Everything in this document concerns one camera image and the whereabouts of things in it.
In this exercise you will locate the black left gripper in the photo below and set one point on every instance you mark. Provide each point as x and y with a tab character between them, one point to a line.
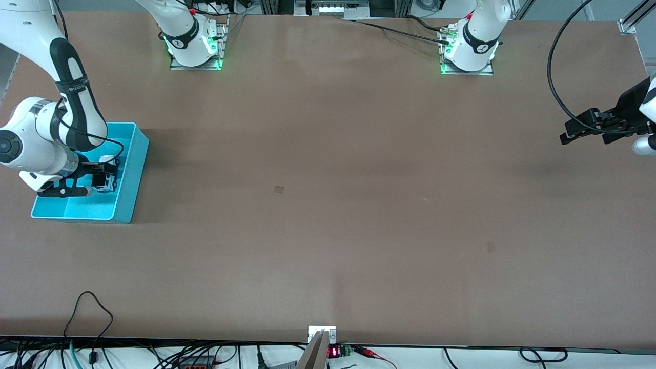
631	104

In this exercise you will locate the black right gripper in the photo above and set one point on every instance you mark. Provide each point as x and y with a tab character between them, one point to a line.
88	167

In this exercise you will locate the turquoise plastic bin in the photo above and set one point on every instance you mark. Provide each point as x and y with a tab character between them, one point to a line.
128	195

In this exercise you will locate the black power strip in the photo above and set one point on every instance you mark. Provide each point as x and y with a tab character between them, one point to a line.
197	365

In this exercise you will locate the silver lit control box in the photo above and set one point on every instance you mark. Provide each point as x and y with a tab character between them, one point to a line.
333	9

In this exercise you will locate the red LED display module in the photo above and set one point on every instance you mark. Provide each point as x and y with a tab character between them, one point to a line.
333	352

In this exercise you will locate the green terminal block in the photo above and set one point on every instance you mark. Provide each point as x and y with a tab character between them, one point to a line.
345	351

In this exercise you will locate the red and black clip leads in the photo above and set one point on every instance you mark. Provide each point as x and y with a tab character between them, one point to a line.
366	351

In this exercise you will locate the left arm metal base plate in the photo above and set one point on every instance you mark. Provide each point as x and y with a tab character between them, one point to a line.
487	72

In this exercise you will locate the aluminium corner post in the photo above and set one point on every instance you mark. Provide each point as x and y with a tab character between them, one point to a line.
626	25

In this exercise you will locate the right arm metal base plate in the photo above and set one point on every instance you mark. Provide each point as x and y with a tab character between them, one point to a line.
177	65

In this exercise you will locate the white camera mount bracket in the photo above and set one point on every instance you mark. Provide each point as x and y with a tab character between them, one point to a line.
313	330

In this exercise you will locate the aluminium camera mount bar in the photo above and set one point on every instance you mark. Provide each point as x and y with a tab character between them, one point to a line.
313	356

